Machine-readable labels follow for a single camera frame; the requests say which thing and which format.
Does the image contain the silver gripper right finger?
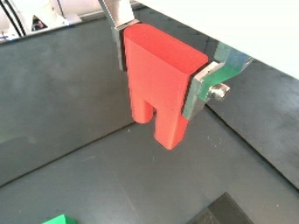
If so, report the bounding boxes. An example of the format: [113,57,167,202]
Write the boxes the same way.
[181,43,253,121]

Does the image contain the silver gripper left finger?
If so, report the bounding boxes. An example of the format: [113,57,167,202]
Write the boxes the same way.
[97,0,139,72]

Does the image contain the red two-legged block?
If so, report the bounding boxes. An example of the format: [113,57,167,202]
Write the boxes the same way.
[124,24,208,150]

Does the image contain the green shape sorter board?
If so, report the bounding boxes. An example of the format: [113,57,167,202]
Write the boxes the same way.
[43,214,77,224]

